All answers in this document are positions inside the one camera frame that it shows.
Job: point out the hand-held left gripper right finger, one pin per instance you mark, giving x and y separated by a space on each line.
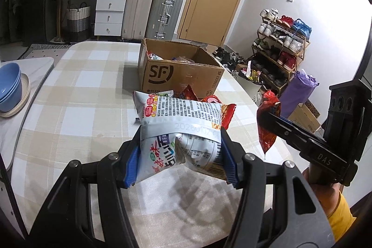
229 162

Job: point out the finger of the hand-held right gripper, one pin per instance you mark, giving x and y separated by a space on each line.
293 127
286 136

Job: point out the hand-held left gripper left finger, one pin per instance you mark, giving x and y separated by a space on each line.
132 166

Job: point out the long narrow red snack packet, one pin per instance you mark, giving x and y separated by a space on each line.
266 137

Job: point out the red snack packet white logo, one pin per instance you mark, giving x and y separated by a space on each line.
226 115

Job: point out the brown cardboard box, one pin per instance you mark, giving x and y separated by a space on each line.
180 76

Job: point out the blue snack packet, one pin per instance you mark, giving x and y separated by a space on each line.
178 59

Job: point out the person's right forearm yellow sleeve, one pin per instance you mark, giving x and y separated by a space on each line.
341 219

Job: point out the person's right hand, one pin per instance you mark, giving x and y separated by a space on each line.
319 195

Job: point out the cardboard box cat logo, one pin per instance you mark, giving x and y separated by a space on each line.
305 117

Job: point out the purple bag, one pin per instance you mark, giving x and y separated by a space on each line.
296 91

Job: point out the wooden shoe rack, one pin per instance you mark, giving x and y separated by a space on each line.
302 53

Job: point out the shoe rack with shoes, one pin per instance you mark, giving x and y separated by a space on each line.
286 41

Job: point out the pile of dark shoes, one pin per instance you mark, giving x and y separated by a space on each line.
229 57

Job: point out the beige plate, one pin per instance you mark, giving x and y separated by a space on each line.
25 94

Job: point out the white marble side table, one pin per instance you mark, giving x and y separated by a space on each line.
32 70

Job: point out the patterned rug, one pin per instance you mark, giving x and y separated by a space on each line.
37 49

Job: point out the white dresser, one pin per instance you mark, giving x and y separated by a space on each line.
109 15

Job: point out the woven laundry basket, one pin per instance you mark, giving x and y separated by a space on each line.
77 22

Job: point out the beige suitcase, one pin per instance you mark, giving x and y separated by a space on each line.
136 12

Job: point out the silver suitcase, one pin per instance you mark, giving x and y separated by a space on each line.
164 15

